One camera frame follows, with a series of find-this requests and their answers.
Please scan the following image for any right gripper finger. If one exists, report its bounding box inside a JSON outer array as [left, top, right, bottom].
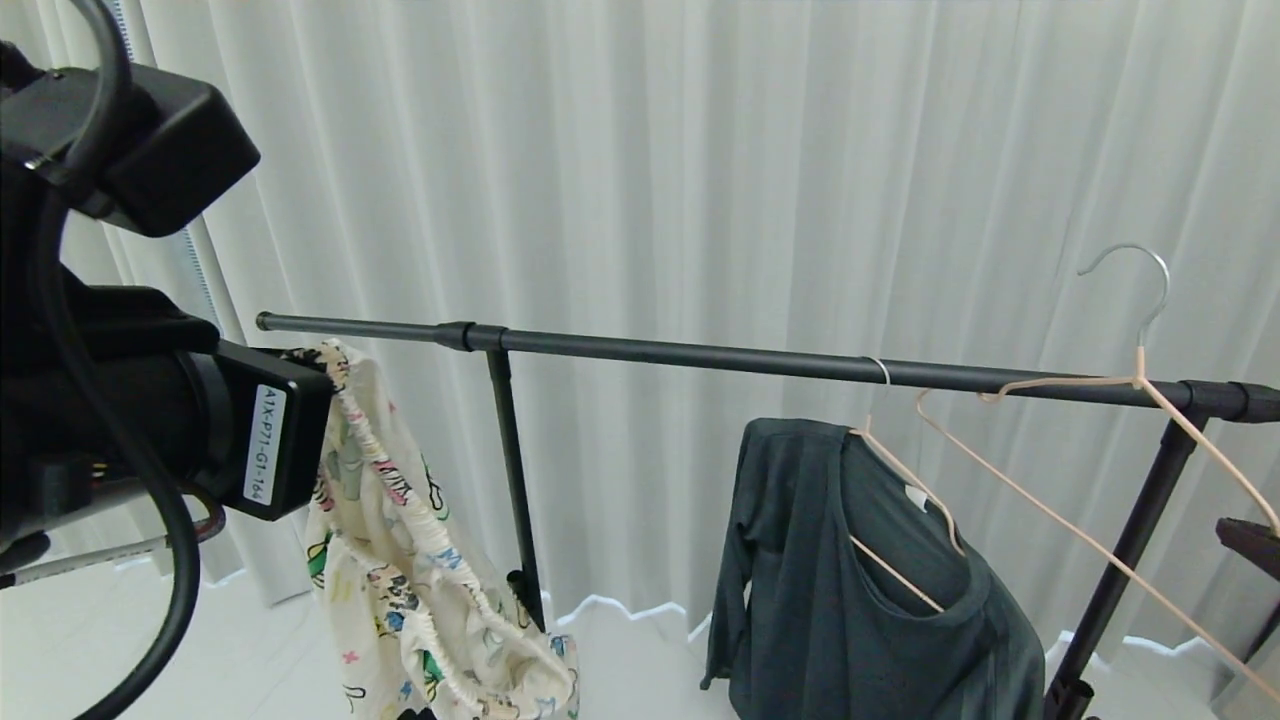
[[1215, 518, 1280, 583]]

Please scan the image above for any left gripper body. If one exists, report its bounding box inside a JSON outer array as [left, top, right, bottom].
[[0, 290, 336, 541]]

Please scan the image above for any cream printed garment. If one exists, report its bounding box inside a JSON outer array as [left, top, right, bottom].
[[280, 340, 581, 720]]

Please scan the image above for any pink clothes hanger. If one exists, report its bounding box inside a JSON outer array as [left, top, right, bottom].
[[848, 357, 966, 613], [915, 243, 1280, 701]]

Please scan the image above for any dark grey t-shirt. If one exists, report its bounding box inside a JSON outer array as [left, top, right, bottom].
[[700, 418, 1046, 720]]

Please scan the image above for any black clothes rack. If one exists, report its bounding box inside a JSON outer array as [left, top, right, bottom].
[[255, 312, 1280, 720]]

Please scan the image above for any white curtain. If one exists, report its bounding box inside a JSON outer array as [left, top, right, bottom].
[[0, 0, 1280, 661]]

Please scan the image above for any black cable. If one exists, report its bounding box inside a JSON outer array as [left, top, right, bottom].
[[0, 0, 201, 720]]

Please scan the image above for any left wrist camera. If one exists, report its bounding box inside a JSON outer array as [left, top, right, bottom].
[[0, 65, 261, 301]]

